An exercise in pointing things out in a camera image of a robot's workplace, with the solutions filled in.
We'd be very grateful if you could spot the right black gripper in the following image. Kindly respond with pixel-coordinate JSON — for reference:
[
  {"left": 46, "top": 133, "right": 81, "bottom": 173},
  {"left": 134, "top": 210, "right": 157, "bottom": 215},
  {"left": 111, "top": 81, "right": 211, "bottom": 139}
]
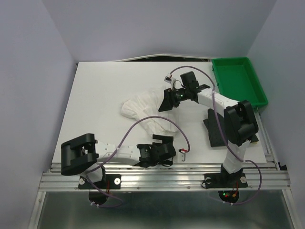
[{"left": 158, "top": 87, "right": 189, "bottom": 112}]

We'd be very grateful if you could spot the white skirt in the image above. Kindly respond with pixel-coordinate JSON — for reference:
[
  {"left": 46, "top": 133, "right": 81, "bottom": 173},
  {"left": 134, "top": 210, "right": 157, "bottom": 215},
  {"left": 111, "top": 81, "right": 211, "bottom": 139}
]
[{"left": 120, "top": 86, "right": 178, "bottom": 136}]

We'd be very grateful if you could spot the dark grey dotted skirt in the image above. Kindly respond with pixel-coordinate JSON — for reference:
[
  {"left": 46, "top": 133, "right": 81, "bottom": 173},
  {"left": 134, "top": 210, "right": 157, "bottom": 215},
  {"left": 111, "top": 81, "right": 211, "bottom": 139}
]
[{"left": 203, "top": 109, "right": 259, "bottom": 147}]

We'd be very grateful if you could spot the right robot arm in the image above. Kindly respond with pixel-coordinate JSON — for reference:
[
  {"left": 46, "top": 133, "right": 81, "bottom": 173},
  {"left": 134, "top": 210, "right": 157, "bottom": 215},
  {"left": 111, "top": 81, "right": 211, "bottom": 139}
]
[{"left": 158, "top": 72, "right": 258, "bottom": 186}]

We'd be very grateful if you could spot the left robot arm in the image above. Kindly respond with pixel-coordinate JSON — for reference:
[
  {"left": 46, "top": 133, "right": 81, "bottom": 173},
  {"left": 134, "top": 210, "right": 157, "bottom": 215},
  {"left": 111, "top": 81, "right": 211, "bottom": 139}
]
[{"left": 61, "top": 134, "right": 176, "bottom": 188}]

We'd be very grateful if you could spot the green plastic basket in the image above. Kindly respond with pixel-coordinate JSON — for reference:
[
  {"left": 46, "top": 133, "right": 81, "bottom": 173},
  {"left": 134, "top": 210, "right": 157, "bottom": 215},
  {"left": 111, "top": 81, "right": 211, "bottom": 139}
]
[{"left": 212, "top": 57, "right": 268, "bottom": 108}]

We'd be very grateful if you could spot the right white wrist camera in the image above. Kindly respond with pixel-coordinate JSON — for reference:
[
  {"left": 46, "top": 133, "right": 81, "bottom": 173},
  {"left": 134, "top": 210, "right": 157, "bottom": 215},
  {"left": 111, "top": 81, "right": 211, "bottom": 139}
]
[{"left": 164, "top": 74, "right": 177, "bottom": 90}]

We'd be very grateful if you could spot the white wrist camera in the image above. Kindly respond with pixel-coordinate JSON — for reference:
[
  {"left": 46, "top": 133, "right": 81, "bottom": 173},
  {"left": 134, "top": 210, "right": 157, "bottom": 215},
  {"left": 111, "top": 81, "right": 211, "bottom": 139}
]
[
  {"left": 164, "top": 74, "right": 177, "bottom": 90},
  {"left": 175, "top": 150, "right": 186, "bottom": 163}
]

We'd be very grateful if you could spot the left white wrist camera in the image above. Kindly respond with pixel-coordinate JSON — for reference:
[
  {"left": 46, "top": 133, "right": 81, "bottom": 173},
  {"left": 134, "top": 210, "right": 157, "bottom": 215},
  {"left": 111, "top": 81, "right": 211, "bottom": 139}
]
[{"left": 175, "top": 150, "right": 186, "bottom": 163}]

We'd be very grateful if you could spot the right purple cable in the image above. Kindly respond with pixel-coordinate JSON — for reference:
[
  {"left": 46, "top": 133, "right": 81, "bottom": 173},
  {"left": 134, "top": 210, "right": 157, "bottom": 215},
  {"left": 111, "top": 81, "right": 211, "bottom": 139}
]
[{"left": 166, "top": 66, "right": 264, "bottom": 206}]

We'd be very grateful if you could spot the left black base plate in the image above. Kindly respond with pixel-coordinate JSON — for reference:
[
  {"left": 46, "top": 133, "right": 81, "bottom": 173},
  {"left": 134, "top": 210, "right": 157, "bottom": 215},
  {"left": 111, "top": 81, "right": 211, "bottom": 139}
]
[{"left": 78, "top": 174, "right": 122, "bottom": 190}]

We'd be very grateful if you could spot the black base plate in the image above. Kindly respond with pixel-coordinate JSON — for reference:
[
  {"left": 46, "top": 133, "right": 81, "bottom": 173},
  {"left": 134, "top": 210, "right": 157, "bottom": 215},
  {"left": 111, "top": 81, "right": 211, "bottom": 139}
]
[
  {"left": 78, "top": 174, "right": 122, "bottom": 190},
  {"left": 201, "top": 173, "right": 248, "bottom": 189}
]

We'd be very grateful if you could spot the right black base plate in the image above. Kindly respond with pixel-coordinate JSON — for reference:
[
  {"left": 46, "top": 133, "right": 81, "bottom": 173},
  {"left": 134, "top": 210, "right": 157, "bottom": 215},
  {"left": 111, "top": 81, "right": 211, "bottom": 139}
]
[{"left": 201, "top": 173, "right": 248, "bottom": 189}]

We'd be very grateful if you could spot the aluminium rail frame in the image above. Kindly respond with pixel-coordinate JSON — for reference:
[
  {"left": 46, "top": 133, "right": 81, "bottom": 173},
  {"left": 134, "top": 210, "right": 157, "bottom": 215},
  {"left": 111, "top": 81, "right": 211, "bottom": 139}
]
[{"left": 28, "top": 109, "right": 304, "bottom": 229}]

